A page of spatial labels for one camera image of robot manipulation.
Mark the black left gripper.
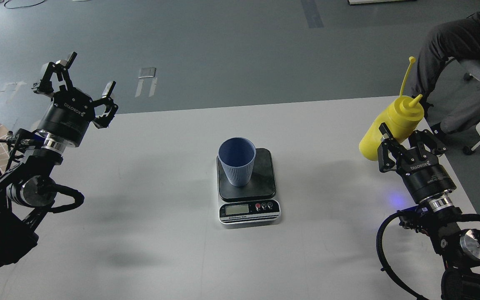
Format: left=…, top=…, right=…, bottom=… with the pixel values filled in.
left=32, top=52, right=119, bottom=148

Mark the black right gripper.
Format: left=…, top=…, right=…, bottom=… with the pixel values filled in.
left=377, top=122, right=457, bottom=204

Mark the yellow squeeze bottle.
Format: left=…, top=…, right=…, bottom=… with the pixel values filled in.
left=359, top=56, right=424, bottom=161

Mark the blue ribbed cup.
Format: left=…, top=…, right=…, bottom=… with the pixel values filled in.
left=218, top=137, right=256, bottom=187

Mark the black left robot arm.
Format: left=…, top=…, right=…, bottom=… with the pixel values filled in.
left=0, top=52, right=118, bottom=267

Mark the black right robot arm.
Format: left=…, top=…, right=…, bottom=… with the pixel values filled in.
left=376, top=123, right=480, bottom=300

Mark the digital kitchen scale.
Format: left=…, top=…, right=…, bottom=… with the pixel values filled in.
left=216, top=148, right=282, bottom=227

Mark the grey floor plate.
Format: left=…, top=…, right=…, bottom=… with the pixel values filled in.
left=138, top=67, right=157, bottom=79

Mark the grey office chair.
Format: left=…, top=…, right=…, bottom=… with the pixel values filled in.
left=457, top=59, right=480, bottom=80

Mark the seated person in grey trousers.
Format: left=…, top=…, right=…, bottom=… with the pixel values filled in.
left=408, top=12, right=480, bottom=140

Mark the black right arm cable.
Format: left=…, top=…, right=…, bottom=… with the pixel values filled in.
left=376, top=212, right=430, bottom=300

